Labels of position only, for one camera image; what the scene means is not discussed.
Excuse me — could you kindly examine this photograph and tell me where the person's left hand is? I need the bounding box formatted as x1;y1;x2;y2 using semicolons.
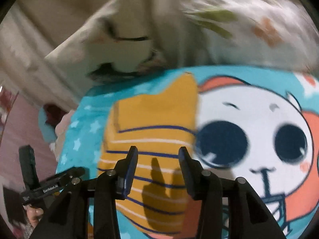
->
25;205;44;228

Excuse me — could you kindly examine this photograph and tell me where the grey tweed left sleeve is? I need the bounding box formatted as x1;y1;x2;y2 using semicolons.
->
12;223;34;239

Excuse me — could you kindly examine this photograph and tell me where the beige bed sheet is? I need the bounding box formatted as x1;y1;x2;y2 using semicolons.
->
0;0;300;108

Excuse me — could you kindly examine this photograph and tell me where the white pillow with black figure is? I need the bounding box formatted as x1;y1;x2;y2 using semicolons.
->
45;0;167;86

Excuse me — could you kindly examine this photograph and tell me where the white floral leaf pillow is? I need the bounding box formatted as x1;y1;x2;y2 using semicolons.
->
181;0;318;72

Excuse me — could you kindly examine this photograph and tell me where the mustard striped knit sweater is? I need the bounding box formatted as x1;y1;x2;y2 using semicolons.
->
97;73;198;237

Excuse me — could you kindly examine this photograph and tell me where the turquoise cartoon fleece blanket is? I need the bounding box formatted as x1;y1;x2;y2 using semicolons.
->
57;66;318;238

